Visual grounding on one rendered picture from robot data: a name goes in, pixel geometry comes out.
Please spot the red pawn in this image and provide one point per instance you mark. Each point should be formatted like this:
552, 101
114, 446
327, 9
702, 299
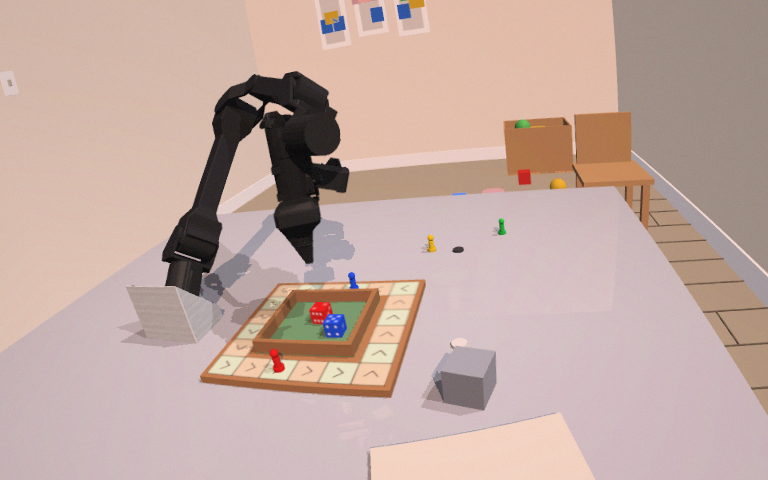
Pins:
278, 365

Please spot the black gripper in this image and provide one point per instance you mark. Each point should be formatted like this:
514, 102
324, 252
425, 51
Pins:
297, 214

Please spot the blue pawn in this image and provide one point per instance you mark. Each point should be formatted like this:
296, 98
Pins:
351, 277

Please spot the blue die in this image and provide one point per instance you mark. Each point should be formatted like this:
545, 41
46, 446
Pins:
335, 325

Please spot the red die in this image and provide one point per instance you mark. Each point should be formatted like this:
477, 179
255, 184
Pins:
319, 311

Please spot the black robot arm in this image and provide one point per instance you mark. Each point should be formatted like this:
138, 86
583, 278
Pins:
310, 131

